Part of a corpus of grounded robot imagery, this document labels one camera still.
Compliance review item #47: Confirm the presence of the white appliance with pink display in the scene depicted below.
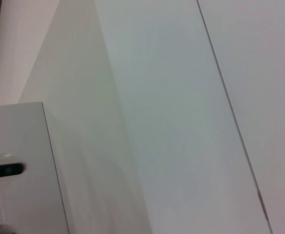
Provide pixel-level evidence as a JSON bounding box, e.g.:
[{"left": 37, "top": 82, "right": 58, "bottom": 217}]
[{"left": 0, "top": 101, "right": 70, "bottom": 234}]

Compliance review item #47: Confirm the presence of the black head camera bar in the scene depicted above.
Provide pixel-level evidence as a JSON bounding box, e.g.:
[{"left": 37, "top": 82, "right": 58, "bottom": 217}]
[{"left": 0, "top": 162, "right": 26, "bottom": 180}]

